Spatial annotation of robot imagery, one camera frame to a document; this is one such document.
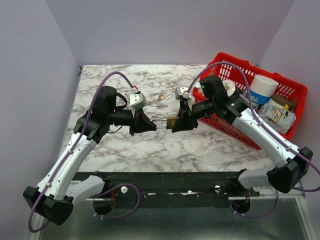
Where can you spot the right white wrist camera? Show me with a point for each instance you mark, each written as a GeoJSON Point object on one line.
{"type": "Point", "coordinates": [181, 93]}

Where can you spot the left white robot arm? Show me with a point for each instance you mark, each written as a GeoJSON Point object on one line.
{"type": "Point", "coordinates": [54, 198]}

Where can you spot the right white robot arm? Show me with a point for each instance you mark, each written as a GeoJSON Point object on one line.
{"type": "Point", "coordinates": [291, 162]}

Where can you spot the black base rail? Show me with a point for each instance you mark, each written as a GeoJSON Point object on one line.
{"type": "Point", "coordinates": [155, 190]}

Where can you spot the white toilet paper roll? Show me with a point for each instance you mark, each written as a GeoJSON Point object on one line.
{"type": "Point", "coordinates": [262, 88]}

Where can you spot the white round lid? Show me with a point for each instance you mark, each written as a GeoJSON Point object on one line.
{"type": "Point", "coordinates": [229, 86]}

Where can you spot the white lotion bottle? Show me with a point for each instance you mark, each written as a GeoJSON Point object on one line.
{"type": "Point", "coordinates": [199, 89]}

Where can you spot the white printed bag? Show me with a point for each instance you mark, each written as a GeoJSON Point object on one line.
{"type": "Point", "coordinates": [277, 117]}

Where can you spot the brown round container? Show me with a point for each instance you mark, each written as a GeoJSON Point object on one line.
{"type": "Point", "coordinates": [284, 101]}

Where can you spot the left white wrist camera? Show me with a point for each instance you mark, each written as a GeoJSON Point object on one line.
{"type": "Point", "coordinates": [137, 100]}

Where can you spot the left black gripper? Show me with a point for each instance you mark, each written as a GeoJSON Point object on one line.
{"type": "Point", "coordinates": [141, 123]}

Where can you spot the large brass padlock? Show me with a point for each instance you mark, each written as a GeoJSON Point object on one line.
{"type": "Point", "coordinates": [166, 123]}

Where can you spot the red plastic basket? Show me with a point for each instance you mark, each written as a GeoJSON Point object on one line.
{"type": "Point", "coordinates": [287, 88]}

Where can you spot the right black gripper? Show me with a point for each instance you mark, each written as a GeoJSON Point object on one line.
{"type": "Point", "coordinates": [186, 120]}

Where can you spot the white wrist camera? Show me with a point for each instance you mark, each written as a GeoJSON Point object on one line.
{"type": "Point", "coordinates": [181, 93]}
{"type": "Point", "coordinates": [137, 100]}

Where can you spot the small brass padlock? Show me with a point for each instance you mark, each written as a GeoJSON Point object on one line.
{"type": "Point", "coordinates": [163, 97]}

